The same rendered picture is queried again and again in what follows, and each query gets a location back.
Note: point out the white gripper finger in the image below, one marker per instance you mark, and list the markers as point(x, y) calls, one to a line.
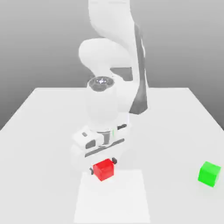
point(91, 171)
point(114, 160)

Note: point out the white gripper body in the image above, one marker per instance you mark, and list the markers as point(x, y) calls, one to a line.
point(105, 152)

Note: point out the small red cube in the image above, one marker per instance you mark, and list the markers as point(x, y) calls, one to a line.
point(103, 169)

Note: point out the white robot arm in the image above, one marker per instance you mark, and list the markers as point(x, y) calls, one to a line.
point(108, 57)

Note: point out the small green cube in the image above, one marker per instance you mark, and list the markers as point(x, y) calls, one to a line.
point(208, 174)

